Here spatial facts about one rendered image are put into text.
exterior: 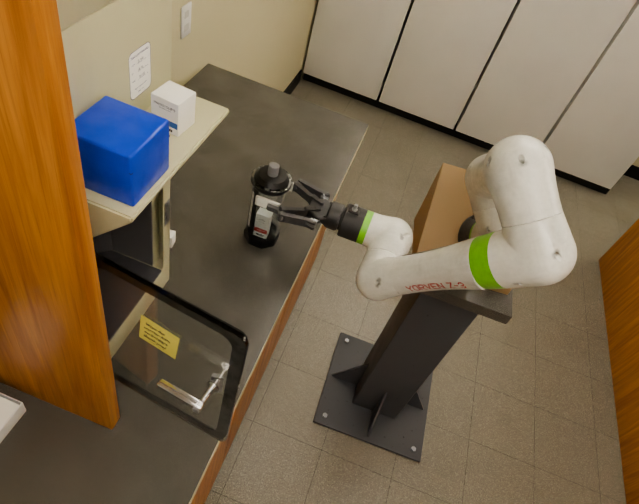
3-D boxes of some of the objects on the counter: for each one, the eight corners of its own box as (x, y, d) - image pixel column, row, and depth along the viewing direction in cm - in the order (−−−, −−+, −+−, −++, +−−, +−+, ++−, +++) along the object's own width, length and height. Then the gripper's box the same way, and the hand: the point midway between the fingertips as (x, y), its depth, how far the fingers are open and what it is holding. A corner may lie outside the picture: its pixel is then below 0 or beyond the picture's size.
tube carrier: (237, 238, 146) (244, 182, 130) (252, 215, 153) (260, 159, 138) (272, 252, 145) (283, 197, 130) (285, 228, 153) (297, 173, 137)
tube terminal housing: (-8, 338, 112) (-177, -27, 56) (83, 243, 135) (25, -87, 79) (95, 382, 111) (25, 52, 55) (169, 278, 133) (173, -32, 77)
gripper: (355, 184, 140) (278, 155, 142) (333, 235, 126) (247, 202, 127) (348, 204, 146) (275, 176, 147) (326, 254, 131) (245, 223, 132)
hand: (271, 191), depth 137 cm, fingers closed on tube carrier, 9 cm apart
